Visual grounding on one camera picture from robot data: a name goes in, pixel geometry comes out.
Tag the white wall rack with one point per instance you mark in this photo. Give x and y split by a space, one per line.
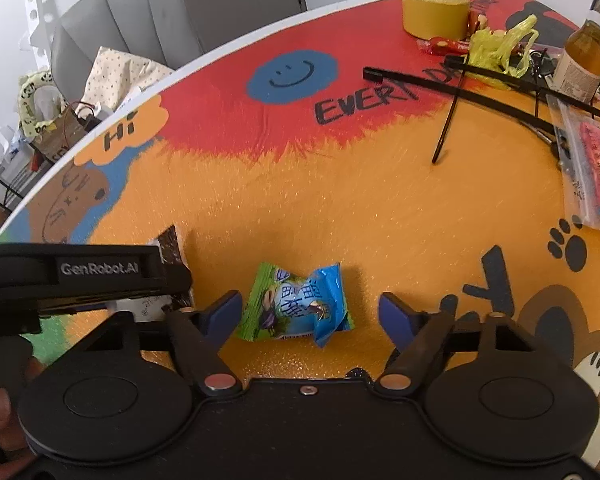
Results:
40 15

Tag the blue green candy packet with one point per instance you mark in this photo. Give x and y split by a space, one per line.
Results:
290 305

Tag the grey chair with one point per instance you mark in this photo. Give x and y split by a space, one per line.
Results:
125 10

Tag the white snack packet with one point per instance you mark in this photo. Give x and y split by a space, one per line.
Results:
172 245

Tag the amber glass bottle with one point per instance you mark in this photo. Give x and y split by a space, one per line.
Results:
580 55

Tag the small red candy wrapper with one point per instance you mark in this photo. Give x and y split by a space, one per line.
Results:
445 45

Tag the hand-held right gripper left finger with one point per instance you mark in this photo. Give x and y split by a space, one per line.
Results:
225 312

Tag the yellow tape roll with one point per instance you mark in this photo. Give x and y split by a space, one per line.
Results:
435 10

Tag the dotted cream cushion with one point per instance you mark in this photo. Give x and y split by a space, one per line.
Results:
120 72

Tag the panda print neck pillow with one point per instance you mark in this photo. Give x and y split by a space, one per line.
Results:
26 105

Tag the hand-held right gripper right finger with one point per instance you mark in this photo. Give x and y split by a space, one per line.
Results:
395 317

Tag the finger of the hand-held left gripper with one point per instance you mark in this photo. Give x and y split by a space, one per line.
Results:
177 285

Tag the taped brown cardboard box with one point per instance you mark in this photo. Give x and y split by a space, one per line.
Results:
67 127

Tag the yellow plastic bag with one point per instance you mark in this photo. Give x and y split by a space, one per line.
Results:
500 47

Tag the clear bag with red booklet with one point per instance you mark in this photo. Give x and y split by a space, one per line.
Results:
590 160

